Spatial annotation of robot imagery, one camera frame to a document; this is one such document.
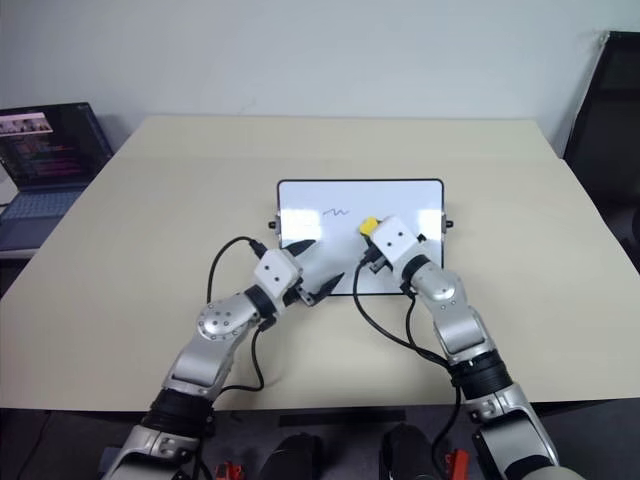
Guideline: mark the small black-framed whiteboard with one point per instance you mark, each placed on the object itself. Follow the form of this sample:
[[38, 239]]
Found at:
[[310, 200]]

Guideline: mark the open blue laptop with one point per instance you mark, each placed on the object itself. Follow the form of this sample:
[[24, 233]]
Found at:
[[45, 150]]

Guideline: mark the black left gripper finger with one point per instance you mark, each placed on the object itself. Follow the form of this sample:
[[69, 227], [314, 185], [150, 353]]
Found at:
[[327, 286], [300, 247]]

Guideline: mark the yellow whiteboard eraser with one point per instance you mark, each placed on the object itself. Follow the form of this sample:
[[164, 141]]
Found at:
[[369, 225]]

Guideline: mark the black office chair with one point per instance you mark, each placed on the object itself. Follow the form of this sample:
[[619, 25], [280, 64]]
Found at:
[[605, 135]]

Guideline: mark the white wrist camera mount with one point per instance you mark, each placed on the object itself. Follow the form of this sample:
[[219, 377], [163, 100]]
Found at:
[[395, 240], [274, 272]]

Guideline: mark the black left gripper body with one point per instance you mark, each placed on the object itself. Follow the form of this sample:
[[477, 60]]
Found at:
[[296, 294]]

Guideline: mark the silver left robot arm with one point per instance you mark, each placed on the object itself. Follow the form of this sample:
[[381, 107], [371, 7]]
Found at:
[[215, 325]]

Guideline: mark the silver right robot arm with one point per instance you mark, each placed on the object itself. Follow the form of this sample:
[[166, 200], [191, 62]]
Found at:
[[462, 330]]

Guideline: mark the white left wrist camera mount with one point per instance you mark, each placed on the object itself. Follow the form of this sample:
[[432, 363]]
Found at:
[[274, 272]]

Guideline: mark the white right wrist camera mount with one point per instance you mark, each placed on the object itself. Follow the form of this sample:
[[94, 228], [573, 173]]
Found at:
[[395, 240]]

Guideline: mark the dark rounded shape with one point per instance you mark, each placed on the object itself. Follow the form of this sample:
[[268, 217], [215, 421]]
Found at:
[[407, 452], [292, 457]]

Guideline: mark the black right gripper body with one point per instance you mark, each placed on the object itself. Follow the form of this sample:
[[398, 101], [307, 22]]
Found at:
[[374, 256]]

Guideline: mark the small red object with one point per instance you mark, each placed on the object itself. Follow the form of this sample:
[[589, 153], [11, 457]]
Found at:
[[456, 459], [228, 471]]

